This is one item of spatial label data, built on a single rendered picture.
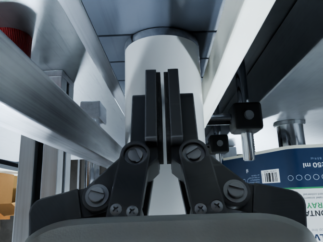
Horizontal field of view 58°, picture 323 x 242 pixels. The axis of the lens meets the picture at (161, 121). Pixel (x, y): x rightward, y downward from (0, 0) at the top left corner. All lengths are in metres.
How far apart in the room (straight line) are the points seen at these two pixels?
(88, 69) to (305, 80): 0.24
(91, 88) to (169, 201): 0.30
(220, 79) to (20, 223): 0.27
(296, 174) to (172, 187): 0.32
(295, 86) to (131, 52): 0.19
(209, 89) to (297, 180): 0.29
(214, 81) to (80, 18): 0.09
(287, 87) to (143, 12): 0.19
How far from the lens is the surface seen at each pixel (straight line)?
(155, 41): 0.18
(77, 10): 0.18
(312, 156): 0.47
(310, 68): 0.28
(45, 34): 0.31
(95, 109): 0.32
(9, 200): 2.87
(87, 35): 0.20
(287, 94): 0.35
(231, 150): 0.68
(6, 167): 2.37
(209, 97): 0.21
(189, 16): 0.18
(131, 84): 0.18
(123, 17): 0.18
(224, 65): 0.16
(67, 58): 0.35
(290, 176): 0.46
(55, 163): 0.35
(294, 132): 0.47
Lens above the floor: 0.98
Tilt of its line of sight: 14 degrees down
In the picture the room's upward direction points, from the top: 178 degrees clockwise
